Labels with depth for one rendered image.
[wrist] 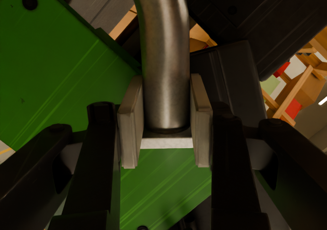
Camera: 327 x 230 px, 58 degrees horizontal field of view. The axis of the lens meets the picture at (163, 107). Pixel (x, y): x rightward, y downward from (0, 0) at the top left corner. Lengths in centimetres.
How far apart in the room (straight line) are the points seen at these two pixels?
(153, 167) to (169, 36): 11
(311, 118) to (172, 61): 954
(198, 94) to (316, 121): 961
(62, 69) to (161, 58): 8
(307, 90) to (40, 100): 413
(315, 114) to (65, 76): 955
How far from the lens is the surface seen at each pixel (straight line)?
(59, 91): 23
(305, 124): 971
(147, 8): 17
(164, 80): 17
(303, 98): 427
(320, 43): 100
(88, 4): 72
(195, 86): 17
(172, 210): 26
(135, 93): 16
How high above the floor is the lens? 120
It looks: 2 degrees down
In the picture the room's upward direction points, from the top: 136 degrees clockwise
